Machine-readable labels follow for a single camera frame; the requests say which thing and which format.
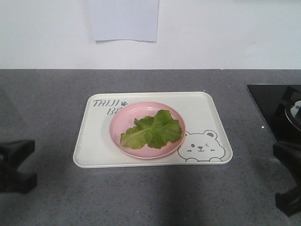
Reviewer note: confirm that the black gas stove top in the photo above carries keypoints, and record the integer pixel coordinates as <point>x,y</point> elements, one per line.
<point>280,106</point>

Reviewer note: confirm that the cream bear serving tray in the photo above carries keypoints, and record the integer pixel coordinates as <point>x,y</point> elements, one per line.
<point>205,140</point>

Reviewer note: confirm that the green lettuce leaf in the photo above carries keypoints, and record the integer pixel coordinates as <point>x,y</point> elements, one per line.
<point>153,131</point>

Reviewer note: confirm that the white paper sheet on wall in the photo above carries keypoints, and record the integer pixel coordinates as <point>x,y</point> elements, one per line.
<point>124,19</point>

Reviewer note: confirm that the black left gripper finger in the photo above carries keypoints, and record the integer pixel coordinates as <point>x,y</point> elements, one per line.
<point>13,181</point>
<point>16,152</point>

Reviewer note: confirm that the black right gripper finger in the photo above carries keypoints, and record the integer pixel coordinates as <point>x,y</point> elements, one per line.
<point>290,202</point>
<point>289,153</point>

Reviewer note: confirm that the pink round plate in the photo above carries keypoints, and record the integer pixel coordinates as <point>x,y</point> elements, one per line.
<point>124,119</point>

